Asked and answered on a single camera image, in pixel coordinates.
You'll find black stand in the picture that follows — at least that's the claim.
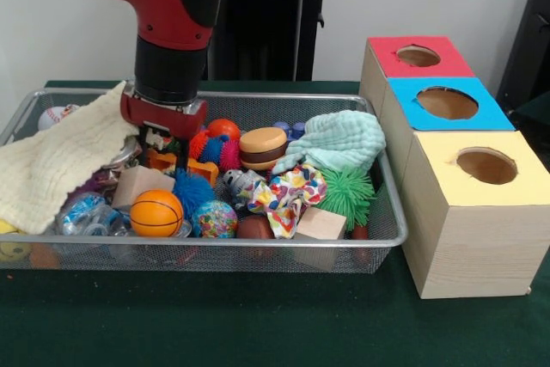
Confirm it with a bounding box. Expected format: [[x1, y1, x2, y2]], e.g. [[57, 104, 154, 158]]
[[496, 0, 550, 104]]

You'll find green spiky ball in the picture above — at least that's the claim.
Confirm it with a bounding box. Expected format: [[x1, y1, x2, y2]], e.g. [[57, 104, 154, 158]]
[[320, 165, 377, 230]]

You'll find brown football toy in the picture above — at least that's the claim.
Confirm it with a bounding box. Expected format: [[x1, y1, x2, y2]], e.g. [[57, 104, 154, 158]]
[[235, 215, 276, 240]]

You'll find shallow wire mesh bin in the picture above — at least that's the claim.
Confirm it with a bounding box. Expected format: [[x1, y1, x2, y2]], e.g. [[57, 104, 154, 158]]
[[0, 87, 409, 276]]

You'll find blue spiky ball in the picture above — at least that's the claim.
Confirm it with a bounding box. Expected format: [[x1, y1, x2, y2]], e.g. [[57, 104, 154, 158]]
[[171, 168, 216, 210]]

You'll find mint green waffle cloth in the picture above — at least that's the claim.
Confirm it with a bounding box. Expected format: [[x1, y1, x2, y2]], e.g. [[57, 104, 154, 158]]
[[271, 109, 387, 175]]

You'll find colourful patterned cloth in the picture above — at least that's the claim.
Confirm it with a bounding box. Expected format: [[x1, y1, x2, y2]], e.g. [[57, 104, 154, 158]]
[[247, 163, 328, 240]]

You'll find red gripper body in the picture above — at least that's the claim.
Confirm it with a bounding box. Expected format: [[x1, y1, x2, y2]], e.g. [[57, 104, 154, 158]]
[[119, 90, 209, 144]]

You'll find orange basketball toy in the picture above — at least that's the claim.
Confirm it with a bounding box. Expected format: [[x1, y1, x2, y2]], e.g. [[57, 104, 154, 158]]
[[130, 189, 185, 238]]

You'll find striped wooden burger toy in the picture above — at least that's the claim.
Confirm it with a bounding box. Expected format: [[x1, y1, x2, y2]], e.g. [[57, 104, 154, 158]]
[[238, 126, 288, 171]]

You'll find globe print ball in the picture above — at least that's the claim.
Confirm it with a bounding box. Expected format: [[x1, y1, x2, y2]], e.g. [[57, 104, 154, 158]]
[[191, 199, 239, 239]]

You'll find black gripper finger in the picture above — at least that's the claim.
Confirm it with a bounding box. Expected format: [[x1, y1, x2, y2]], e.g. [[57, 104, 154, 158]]
[[137, 125, 152, 158], [177, 138, 191, 171]]

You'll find dark green tablecloth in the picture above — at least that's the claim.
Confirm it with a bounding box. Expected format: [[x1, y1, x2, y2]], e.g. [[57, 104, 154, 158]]
[[0, 78, 550, 367], [513, 94, 550, 127]]

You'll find plain wooden cube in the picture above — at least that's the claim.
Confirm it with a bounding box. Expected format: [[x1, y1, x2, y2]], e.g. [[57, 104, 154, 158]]
[[295, 207, 348, 242]]

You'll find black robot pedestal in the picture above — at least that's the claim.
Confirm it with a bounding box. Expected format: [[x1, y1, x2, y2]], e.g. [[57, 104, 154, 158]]
[[208, 0, 347, 82]]

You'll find wooden three-hole box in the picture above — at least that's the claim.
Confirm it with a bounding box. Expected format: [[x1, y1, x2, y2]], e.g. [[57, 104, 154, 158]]
[[358, 35, 550, 300]]

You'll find cream waffle cloth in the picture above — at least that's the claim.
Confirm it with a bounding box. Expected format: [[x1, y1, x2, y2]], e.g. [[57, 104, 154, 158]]
[[0, 81, 141, 235]]

